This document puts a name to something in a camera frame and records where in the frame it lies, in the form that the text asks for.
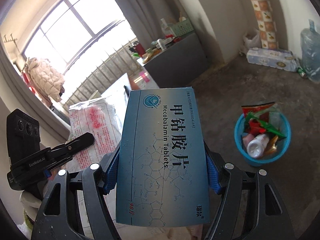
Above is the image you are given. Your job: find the green snack bag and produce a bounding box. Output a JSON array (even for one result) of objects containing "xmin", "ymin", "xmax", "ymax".
[{"xmin": 244, "ymin": 112, "xmax": 287, "ymax": 138}]

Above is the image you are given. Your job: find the blue water jug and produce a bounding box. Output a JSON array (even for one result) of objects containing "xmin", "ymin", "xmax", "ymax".
[{"xmin": 299, "ymin": 20, "xmax": 320, "ymax": 82}]

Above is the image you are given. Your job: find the beige padded jacket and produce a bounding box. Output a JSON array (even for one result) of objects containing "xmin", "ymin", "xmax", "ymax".
[{"xmin": 26, "ymin": 57, "xmax": 66, "ymax": 103}]

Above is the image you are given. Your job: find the toilet paper pack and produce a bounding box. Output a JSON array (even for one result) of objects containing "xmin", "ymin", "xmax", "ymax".
[{"xmin": 246, "ymin": 48, "xmax": 300, "ymax": 72}]

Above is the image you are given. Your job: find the blue plastic waste basket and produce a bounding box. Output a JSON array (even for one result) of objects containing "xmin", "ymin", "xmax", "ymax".
[{"xmin": 234, "ymin": 110, "xmax": 292, "ymax": 167}]

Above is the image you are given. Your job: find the grey curtain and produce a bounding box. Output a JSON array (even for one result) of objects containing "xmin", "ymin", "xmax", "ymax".
[{"xmin": 102, "ymin": 0, "xmax": 198, "ymax": 46}]

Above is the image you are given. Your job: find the clear spray bottle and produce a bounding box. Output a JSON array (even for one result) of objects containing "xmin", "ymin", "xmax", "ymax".
[{"xmin": 160, "ymin": 17, "xmax": 171, "ymax": 37}]

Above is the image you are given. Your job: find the person's left hand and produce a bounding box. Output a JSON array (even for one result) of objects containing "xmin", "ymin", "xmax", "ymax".
[{"xmin": 20, "ymin": 189, "xmax": 45, "ymax": 215}]

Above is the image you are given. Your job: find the grey cabinet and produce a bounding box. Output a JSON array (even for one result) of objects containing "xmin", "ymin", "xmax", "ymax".
[{"xmin": 144, "ymin": 31, "xmax": 208, "ymax": 90}]

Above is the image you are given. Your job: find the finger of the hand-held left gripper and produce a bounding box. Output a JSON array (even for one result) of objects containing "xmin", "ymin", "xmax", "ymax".
[
  {"xmin": 49, "ymin": 133, "xmax": 95, "ymax": 155},
  {"xmin": 49, "ymin": 154, "xmax": 74, "ymax": 167}
]

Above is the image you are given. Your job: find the blue medicine box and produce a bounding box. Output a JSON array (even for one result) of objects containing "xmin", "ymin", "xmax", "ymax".
[{"xmin": 115, "ymin": 86, "xmax": 210, "ymax": 226}]

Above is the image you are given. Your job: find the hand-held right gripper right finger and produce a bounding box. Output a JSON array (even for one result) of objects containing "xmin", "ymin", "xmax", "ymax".
[{"xmin": 204, "ymin": 140, "xmax": 293, "ymax": 240}]

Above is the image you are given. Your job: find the green plastic storage basket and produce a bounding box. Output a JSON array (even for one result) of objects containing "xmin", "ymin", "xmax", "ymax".
[{"xmin": 167, "ymin": 17, "xmax": 194, "ymax": 37}]

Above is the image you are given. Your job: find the white red printed bag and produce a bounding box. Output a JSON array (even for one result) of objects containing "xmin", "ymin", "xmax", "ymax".
[{"xmin": 69, "ymin": 97, "xmax": 129, "ymax": 173}]

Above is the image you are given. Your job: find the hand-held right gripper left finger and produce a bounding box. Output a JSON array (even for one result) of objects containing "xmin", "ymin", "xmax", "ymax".
[{"xmin": 30, "ymin": 144, "xmax": 123, "ymax": 240}]

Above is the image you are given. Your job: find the patterned roll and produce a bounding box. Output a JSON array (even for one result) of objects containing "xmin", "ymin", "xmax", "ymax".
[{"xmin": 241, "ymin": 0, "xmax": 279, "ymax": 50}]

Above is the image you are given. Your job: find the metal coat rack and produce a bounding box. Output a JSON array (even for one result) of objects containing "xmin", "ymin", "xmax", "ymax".
[{"xmin": 4, "ymin": 34, "xmax": 18, "ymax": 46}]

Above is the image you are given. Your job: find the red snack bag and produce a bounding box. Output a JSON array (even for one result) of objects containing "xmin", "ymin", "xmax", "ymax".
[{"xmin": 241, "ymin": 102, "xmax": 275, "ymax": 117}]

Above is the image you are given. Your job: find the red thermos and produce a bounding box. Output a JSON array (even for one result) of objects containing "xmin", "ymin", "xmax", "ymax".
[{"xmin": 134, "ymin": 42, "xmax": 146, "ymax": 57}]

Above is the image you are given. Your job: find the floral tablecloth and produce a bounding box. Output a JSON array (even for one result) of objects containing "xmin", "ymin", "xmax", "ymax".
[{"xmin": 75, "ymin": 73, "xmax": 150, "ymax": 240}]

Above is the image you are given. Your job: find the metal window railing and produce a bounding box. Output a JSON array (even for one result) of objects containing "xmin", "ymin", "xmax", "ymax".
[{"xmin": 60, "ymin": 37, "xmax": 140, "ymax": 105}]

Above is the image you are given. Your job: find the white plastic bag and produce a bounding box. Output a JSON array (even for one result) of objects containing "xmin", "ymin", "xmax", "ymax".
[{"xmin": 243, "ymin": 29, "xmax": 262, "ymax": 49}]

